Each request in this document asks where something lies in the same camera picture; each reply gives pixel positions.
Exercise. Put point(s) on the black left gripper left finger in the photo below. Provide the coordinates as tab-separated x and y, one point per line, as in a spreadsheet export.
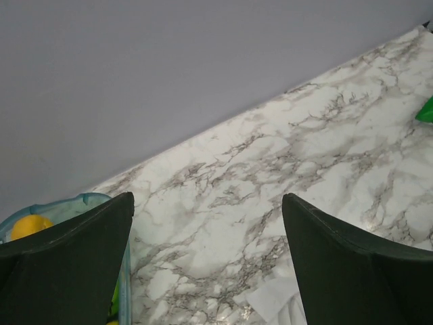
64	267

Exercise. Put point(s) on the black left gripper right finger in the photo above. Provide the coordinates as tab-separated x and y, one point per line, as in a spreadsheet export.
347	275

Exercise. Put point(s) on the white shirt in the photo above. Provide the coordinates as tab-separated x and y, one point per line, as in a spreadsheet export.
277	301

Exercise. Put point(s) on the yellow lemon at basket back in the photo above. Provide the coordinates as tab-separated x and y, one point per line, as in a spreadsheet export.
29	225

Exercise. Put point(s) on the green cassava chips bag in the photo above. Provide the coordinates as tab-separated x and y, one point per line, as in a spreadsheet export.
425	115

